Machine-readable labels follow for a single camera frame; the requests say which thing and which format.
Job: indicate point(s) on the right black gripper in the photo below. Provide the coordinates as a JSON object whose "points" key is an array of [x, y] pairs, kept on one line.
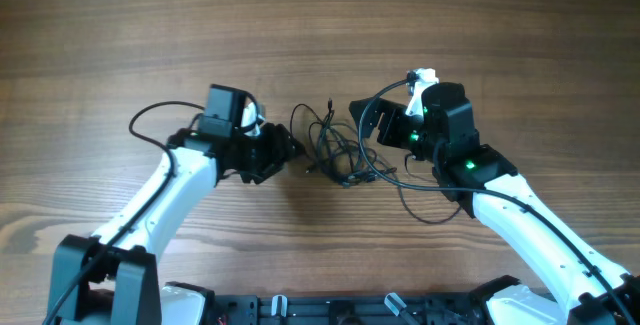
{"points": [[395, 115]]}

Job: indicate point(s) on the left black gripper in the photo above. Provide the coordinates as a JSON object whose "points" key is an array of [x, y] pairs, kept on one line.
{"points": [[276, 137]]}

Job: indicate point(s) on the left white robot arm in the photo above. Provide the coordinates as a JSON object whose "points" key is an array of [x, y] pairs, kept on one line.
{"points": [[111, 276]]}

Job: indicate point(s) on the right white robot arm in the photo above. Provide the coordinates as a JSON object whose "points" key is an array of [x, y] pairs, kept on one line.
{"points": [[438, 126]]}

